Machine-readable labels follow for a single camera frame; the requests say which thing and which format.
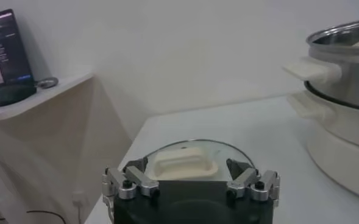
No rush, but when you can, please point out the black computer mouse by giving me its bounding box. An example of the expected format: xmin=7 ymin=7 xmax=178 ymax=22
xmin=0 ymin=83 xmax=37 ymax=107

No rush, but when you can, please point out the white side desk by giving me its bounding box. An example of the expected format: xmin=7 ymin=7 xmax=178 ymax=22
xmin=0 ymin=71 xmax=134 ymax=224

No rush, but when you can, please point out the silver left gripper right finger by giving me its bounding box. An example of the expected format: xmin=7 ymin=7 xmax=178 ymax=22
xmin=226 ymin=158 xmax=281 ymax=208

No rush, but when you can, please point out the black laptop with purple screen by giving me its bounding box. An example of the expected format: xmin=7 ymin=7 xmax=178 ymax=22
xmin=0 ymin=8 xmax=35 ymax=106

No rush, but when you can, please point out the round glass pot lid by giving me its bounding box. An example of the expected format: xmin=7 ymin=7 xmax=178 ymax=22
xmin=142 ymin=139 xmax=258 ymax=182

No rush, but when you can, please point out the stainless steel steamer basket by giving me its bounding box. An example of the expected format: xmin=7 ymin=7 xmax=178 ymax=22
xmin=282 ymin=17 xmax=359 ymax=112

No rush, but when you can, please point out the black floor cable tangle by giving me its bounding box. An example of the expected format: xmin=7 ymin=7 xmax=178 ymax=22
xmin=0 ymin=209 xmax=68 ymax=224

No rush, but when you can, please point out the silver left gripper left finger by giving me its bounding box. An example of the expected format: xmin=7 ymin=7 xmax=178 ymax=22
xmin=101 ymin=156 xmax=161 ymax=201

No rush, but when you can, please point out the round dark grey disc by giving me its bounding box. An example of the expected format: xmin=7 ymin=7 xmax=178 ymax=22
xmin=35 ymin=77 xmax=60 ymax=89

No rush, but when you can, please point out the cream electric cooker base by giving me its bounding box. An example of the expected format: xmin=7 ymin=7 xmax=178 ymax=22
xmin=286 ymin=82 xmax=359 ymax=203

